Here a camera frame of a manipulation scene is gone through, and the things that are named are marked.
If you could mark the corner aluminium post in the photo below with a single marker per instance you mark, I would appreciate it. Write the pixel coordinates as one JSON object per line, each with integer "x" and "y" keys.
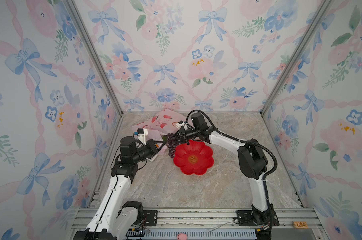
{"x": 84, "y": 34}
{"x": 309, "y": 33}

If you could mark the right corner aluminium post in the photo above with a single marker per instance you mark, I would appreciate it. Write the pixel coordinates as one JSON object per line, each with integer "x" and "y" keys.
{"x": 309, "y": 33}

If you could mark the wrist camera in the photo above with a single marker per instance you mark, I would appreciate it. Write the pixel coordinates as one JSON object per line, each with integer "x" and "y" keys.
{"x": 141, "y": 135}
{"x": 180, "y": 125}

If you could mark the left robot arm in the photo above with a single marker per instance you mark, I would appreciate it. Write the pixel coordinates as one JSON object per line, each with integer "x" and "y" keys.
{"x": 114, "y": 218}

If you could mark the small wooden tag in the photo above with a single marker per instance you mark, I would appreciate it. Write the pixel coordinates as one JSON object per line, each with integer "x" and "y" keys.
{"x": 300, "y": 225}

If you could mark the dark grape bunch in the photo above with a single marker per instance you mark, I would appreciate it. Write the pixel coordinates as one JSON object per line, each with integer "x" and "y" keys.
{"x": 173, "y": 140}

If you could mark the pink plastic bag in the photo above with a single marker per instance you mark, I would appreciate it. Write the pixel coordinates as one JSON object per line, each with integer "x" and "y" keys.
{"x": 163, "y": 123}

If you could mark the pink small object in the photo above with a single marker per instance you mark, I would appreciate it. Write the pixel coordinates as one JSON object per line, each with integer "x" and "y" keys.
{"x": 182, "y": 236}

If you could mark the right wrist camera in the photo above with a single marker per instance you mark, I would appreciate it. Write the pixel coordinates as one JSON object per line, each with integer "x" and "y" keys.
{"x": 180, "y": 125}

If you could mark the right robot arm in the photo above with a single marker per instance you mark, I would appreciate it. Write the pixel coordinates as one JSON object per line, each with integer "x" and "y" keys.
{"x": 256, "y": 162}

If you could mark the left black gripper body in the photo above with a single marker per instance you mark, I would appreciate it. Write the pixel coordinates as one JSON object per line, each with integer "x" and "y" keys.
{"x": 147, "y": 152}

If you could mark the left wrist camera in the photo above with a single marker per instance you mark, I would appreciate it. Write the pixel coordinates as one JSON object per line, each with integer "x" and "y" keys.
{"x": 141, "y": 135}

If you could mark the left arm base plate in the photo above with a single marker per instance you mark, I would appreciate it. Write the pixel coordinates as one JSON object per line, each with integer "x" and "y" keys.
{"x": 148, "y": 218}

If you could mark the aluminium front rail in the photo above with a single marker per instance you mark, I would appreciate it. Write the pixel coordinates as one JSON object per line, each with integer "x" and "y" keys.
{"x": 217, "y": 224}

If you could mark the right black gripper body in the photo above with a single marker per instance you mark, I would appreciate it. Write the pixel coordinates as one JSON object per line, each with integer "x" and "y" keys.
{"x": 189, "y": 135}

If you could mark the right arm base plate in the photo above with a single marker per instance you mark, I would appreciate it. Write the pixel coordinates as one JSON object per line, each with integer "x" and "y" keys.
{"x": 247, "y": 217}

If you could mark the left corner aluminium post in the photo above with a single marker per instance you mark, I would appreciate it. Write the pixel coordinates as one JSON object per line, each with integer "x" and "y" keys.
{"x": 84, "y": 34}

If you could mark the red flower-shaped plate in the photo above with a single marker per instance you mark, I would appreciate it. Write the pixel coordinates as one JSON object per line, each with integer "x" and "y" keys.
{"x": 194, "y": 158}

